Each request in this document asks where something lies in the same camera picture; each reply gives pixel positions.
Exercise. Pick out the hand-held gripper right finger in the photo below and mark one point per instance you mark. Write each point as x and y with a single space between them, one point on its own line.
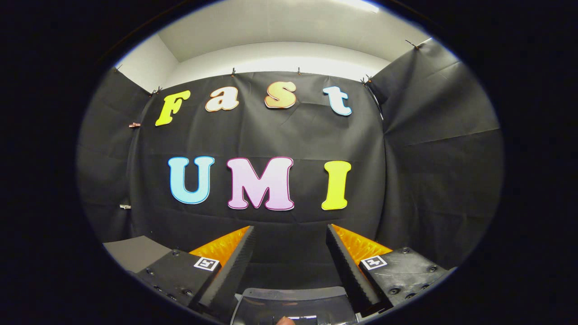
347 275

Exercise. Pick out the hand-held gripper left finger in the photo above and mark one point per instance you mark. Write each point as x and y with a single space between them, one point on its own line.
232 275

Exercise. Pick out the dark washing machine lid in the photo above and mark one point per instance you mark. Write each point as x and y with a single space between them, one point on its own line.
293 302

